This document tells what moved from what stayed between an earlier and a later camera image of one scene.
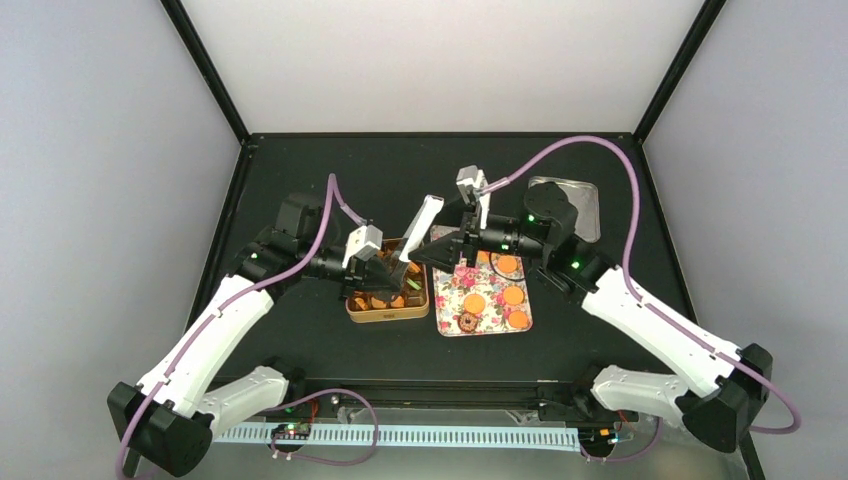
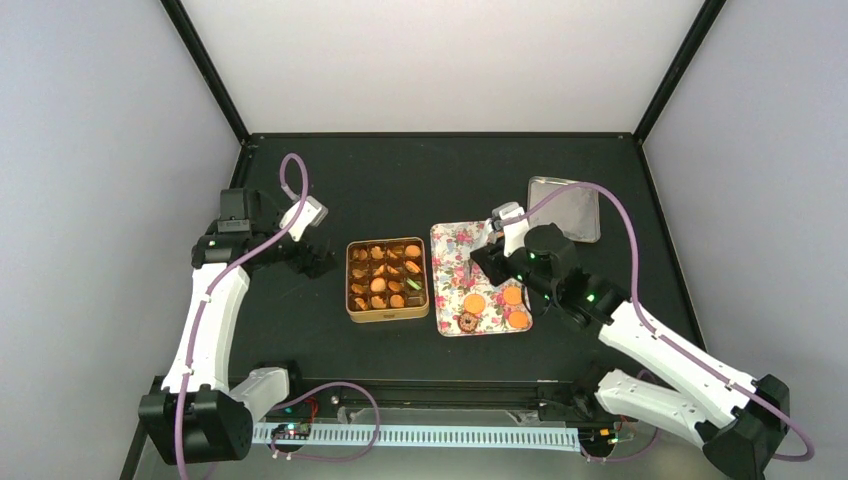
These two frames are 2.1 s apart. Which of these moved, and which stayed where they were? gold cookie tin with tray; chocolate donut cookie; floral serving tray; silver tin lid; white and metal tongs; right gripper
Moved: white and metal tongs; right gripper
Stayed: floral serving tray; chocolate donut cookie; gold cookie tin with tray; silver tin lid
